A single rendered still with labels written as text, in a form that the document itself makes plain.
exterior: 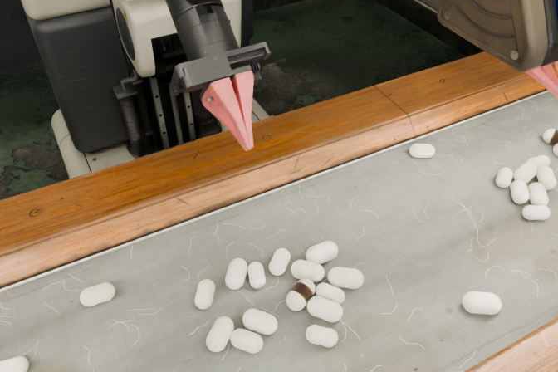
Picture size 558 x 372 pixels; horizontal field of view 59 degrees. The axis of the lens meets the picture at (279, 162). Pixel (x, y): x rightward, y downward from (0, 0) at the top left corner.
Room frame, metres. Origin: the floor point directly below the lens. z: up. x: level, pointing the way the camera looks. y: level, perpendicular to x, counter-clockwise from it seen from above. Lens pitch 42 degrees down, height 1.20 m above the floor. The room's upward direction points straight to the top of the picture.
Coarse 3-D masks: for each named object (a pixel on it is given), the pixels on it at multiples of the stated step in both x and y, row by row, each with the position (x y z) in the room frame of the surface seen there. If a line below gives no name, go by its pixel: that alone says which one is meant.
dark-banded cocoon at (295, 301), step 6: (306, 282) 0.30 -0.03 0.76; (312, 282) 0.30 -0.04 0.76; (312, 288) 0.29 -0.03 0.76; (288, 294) 0.29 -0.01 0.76; (294, 294) 0.28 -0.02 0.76; (288, 300) 0.28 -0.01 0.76; (294, 300) 0.28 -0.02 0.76; (300, 300) 0.28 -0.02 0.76; (288, 306) 0.28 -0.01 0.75; (294, 306) 0.27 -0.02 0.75; (300, 306) 0.27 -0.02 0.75
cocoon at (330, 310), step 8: (320, 296) 0.28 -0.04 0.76; (312, 304) 0.27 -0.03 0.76; (320, 304) 0.27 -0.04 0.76; (328, 304) 0.27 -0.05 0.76; (336, 304) 0.27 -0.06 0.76; (312, 312) 0.27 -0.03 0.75; (320, 312) 0.27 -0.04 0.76; (328, 312) 0.26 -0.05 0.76; (336, 312) 0.26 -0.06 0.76; (328, 320) 0.26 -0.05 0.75; (336, 320) 0.26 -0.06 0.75
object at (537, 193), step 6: (528, 186) 0.45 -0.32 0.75; (534, 186) 0.44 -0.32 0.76; (540, 186) 0.44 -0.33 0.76; (528, 192) 0.44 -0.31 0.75; (534, 192) 0.43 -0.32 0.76; (540, 192) 0.43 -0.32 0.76; (534, 198) 0.42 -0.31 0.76; (540, 198) 0.42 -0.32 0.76; (546, 198) 0.42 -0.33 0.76; (534, 204) 0.42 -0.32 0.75; (540, 204) 0.42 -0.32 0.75; (546, 204) 0.42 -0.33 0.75
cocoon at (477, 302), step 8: (464, 296) 0.28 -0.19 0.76; (472, 296) 0.28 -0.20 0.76; (480, 296) 0.28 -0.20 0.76; (488, 296) 0.28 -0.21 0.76; (496, 296) 0.28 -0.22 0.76; (464, 304) 0.28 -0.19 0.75; (472, 304) 0.27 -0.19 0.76; (480, 304) 0.27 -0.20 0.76; (488, 304) 0.27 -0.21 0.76; (496, 304) 0.27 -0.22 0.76; (472, 312) 0.27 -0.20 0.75; (480, 312) 0.27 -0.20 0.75; (488, 312) 0.27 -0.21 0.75; (496, 312) 0.27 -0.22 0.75
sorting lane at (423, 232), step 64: (448, 128) 0.58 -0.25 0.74; (512, 128) 0.58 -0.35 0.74; (320, 192) 0.45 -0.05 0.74; (384, 192) 0.45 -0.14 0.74; (448, 192) 0.45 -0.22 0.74; (128, 256) 0.35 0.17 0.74; (192, 256) 0.35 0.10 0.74; (256, 256) 0.35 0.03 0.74; (384, 256) 0.35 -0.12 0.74; (448, 256) 0.35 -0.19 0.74; (512, 256) 0.35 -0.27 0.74; (0, 320) 0.27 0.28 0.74; (64, 320) 0.27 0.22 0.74; (128, 320) 0.27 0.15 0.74; (192, 320) 0.27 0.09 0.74; (320, 320) 0.27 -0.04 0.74; (384, 320) 0.27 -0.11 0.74; (448, 320) 0.27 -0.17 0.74; (512, 320) 0.27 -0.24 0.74
